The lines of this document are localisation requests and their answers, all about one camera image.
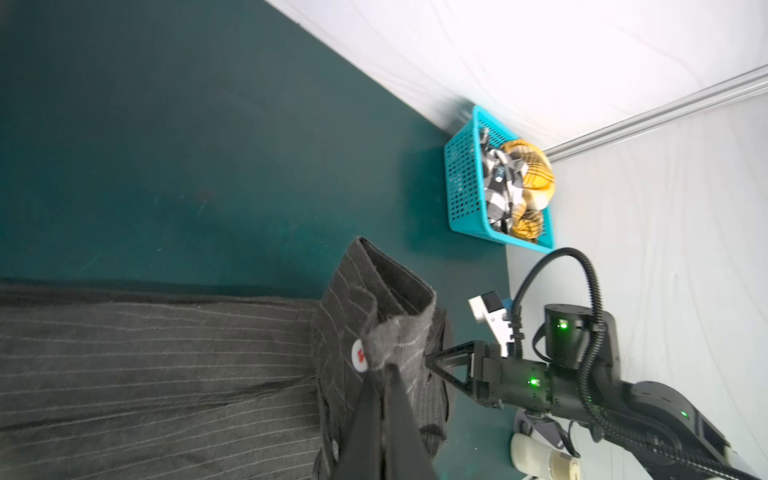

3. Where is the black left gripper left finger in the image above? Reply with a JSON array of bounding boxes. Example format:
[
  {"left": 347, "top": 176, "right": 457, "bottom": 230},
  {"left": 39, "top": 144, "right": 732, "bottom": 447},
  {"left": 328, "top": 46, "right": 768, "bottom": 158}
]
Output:
[{"left": 331, "top": 378, "right": 383, "bottom": 480}]

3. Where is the dark grey striped shirt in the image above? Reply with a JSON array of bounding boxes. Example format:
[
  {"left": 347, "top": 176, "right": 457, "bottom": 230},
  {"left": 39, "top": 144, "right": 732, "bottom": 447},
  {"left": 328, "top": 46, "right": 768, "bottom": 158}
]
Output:
[{"left": 1, "top": 237, "right": 453, "bottom": 479}]

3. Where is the white tape roll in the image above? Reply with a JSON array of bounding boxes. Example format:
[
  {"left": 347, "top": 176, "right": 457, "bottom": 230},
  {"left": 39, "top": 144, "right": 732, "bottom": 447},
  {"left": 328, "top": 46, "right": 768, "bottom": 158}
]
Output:
[{"left": 510, "top": 433, "right": 583, "bottom": 480}]

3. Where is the yellow plaid shirt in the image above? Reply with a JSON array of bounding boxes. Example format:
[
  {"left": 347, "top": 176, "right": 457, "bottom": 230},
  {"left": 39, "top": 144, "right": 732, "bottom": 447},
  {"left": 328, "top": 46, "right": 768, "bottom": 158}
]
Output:
[{"left": 501, "top": 139, "right": 556, "bottom": 242}]

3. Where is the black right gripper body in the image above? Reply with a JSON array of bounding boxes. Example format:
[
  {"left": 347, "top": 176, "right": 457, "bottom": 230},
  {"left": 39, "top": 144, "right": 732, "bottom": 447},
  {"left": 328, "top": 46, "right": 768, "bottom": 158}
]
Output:
[{"left": 470, "top": 344, "right": 552, "bottom": 411}]

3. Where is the black white plaid shirt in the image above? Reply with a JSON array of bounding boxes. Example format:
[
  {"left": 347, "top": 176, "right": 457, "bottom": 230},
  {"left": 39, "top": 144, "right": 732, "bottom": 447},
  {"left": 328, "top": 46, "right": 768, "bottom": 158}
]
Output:
[{"left": 482, "top": 148, "right": 528, "bottom": 235}]

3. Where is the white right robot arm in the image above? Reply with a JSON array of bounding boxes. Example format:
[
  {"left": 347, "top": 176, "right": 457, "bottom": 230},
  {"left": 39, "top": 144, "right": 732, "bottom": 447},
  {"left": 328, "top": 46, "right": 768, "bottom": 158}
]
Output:
[{"left": 426, "top": 247, "right": 752, "bottom": 479}]

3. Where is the teal plastic basket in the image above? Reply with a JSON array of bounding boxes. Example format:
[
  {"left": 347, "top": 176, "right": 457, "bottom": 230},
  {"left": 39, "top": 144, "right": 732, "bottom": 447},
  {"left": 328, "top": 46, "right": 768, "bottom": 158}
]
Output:
[{"left": 444, "top": 105, "right": 555, "bottom": 254}]

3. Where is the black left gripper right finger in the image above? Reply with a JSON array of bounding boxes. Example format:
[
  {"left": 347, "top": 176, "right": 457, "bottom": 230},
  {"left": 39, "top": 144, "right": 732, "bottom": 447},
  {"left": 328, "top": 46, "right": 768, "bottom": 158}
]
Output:
[{"left": 383, "top": 364, "right": 438, "bottom": 480}]

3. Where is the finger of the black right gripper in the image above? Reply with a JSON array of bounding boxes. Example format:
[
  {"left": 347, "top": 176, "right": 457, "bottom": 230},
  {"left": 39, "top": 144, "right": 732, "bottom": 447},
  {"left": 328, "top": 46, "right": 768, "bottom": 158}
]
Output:
[{"left": 425, "top": 341, "right": 477, "bottom": 393}]

